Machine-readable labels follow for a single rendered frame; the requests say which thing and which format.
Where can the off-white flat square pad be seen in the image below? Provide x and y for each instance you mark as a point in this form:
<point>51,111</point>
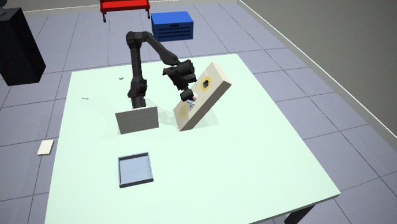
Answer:
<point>46,147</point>

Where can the white cylinder with two slots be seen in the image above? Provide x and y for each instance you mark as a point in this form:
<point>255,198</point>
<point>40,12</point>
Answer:
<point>194,97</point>

